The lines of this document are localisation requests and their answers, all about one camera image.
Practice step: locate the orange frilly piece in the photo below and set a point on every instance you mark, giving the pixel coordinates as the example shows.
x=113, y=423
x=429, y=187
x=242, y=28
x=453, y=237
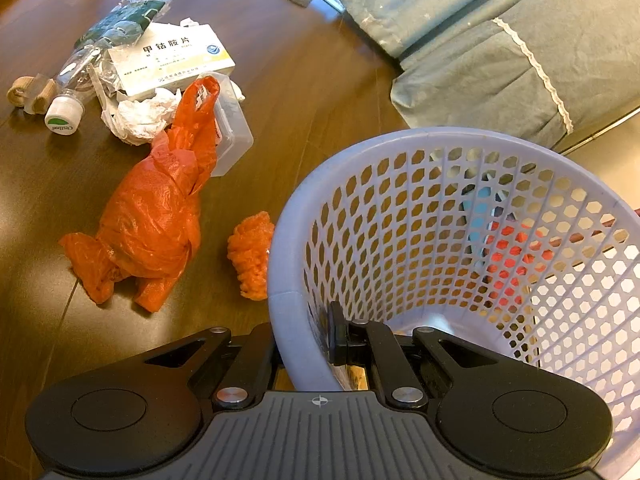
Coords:
x=250, y=255

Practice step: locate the white medicine box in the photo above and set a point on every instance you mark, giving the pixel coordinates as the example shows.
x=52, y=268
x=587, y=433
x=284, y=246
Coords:
x=170, y=60

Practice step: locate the green cloth with lace trim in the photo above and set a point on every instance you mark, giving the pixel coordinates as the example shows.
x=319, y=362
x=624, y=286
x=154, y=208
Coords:
x=475, y=75

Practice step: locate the white tissue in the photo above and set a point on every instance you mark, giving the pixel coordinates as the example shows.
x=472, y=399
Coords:
x=140, y=115

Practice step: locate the orange plastic bag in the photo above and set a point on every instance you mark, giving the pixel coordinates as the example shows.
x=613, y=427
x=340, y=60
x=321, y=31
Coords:
x=145, y=215

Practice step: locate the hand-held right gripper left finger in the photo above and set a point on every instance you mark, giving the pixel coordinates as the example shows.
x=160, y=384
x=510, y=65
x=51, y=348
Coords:
x=252, y=355

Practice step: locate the lavender plastic mesh wastebasket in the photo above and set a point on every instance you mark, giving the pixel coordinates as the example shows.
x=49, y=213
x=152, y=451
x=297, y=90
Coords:
x=287, y=260

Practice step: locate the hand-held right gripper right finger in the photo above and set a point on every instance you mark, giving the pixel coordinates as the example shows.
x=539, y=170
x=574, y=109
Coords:
x=345, y=342

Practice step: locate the clear plastic box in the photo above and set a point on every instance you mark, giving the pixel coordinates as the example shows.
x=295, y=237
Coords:
x=235, y=130

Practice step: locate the star print curtain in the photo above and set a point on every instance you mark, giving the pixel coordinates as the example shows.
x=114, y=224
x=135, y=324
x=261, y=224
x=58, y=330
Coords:
x=400, y=0

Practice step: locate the clear plastic bottle white cap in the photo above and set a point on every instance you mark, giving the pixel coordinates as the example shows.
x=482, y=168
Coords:
x=127, y=17

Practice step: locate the beige fabric roll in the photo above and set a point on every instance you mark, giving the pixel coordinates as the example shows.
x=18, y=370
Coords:
x=42, y=95
x=20, y=91

